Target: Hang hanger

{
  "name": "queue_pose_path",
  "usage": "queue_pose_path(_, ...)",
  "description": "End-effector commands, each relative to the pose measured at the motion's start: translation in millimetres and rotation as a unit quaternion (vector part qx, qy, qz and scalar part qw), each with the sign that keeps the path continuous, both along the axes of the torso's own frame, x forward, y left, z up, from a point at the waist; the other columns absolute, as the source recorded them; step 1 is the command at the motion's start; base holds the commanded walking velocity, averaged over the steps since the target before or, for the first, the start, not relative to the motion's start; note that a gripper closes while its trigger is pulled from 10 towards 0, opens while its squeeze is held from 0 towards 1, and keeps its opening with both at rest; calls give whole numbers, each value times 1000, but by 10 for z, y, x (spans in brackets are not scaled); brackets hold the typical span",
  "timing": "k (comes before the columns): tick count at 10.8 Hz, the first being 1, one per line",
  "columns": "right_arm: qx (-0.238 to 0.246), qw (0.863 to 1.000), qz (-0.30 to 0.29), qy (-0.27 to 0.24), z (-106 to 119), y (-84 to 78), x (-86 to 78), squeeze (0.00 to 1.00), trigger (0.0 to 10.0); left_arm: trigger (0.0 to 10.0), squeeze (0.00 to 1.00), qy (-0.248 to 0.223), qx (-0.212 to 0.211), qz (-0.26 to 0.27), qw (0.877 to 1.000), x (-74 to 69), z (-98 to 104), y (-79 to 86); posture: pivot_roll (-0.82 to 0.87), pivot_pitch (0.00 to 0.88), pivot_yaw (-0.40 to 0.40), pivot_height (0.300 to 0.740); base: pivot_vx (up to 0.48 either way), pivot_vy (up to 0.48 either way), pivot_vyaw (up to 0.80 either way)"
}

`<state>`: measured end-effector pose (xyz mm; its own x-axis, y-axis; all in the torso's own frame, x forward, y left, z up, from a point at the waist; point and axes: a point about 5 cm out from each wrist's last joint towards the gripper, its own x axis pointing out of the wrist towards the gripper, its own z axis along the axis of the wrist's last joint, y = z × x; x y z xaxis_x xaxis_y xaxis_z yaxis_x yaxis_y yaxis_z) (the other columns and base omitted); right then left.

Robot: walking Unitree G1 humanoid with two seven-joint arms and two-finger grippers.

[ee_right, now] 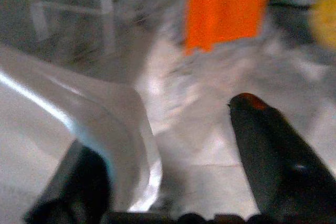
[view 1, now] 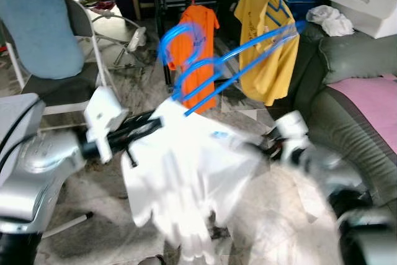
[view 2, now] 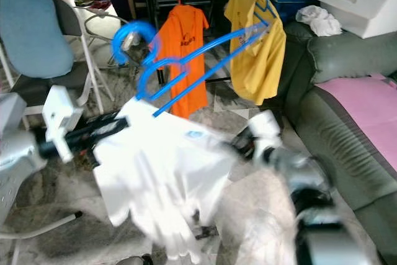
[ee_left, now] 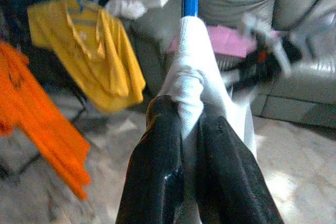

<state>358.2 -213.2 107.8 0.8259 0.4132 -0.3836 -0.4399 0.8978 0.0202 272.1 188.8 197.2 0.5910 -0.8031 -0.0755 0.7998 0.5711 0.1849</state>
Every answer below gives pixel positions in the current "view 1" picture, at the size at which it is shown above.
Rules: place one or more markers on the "white folding chair grey seat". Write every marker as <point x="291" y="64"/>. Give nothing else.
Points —
<point x="62" y="91"/>

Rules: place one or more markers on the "white tubular floor stand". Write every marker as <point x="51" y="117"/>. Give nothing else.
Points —
<point x="139" y="35"/>

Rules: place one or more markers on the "grey green leather sofa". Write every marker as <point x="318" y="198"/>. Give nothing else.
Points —
<point x="353" y="54"/>

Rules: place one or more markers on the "blue plastic hanger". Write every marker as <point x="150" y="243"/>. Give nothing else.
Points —
<point x="170" y="32"/>
<point x="280" y="7"/>

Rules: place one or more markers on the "pink mat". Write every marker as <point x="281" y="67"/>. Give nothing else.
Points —
<point x="372" y="103"/>

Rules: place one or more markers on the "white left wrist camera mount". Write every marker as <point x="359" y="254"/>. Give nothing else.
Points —
<point x="105" y="113"/>

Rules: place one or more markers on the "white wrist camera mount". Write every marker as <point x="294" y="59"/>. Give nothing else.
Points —
<point x="291" y="125"/>
<point x="105" y="113"/>

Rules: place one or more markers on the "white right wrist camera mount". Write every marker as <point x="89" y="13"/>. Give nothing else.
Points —
<point x="291" y="125"/>

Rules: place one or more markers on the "crumpled white cloth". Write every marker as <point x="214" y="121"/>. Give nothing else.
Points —
<point x="332" y="23"/>

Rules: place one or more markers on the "yellow polo shirt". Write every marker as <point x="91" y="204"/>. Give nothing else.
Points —
<point x="273" y="79"/>

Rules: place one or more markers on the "pink clothes pile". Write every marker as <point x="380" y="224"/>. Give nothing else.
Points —
<point x="98" y="1"/>

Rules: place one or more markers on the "orange polo shirt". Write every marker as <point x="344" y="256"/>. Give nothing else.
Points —
<point x="205" y="23"/>

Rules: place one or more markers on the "light blue cushion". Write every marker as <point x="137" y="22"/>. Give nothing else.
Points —
<point x="40" y="29"/>

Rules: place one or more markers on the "white shirt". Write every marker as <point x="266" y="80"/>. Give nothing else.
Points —
<point x="186" y="178"/>

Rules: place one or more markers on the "black robot foot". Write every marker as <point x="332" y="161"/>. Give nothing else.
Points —
<point x="152" y="260"/>

